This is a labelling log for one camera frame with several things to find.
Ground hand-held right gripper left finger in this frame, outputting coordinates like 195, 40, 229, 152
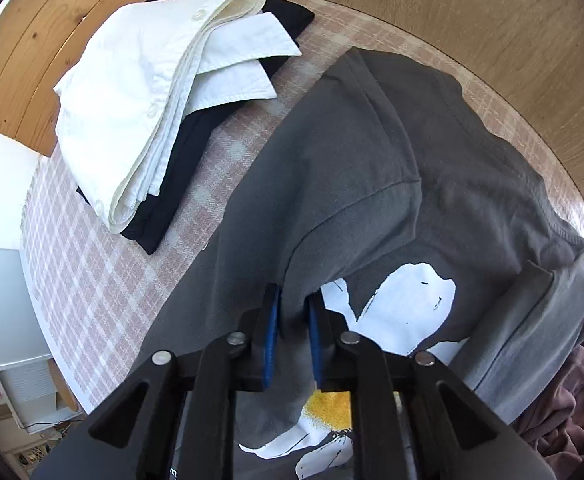
32, 284, 281, 480

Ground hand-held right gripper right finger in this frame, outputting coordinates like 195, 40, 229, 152
304, 292, 555, 480

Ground grey daisy print t-shirt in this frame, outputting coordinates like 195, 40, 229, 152
139, 46, 584, 480

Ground pink plaid blanket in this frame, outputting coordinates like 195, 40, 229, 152
19, 0, 584, 413

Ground folded black garment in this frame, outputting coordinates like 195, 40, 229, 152
76, 0, 316, 256

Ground wooden chair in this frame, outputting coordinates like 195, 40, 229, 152
47, 362, 80, 411

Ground white air purifier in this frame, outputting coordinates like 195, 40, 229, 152
0, 362, 73, 433

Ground brown garment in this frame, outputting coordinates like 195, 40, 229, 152
512, 325, 584, 473

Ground white cabinet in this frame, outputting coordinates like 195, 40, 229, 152
0, 246, 55, 373

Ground folded white shirt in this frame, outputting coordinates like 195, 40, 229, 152
53, 0, 303, 235

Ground large light wooden board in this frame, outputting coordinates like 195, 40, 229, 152
179, 0, 584, 206

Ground pine slatted wooden panel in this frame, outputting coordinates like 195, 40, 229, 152
0, 0, 190, 158

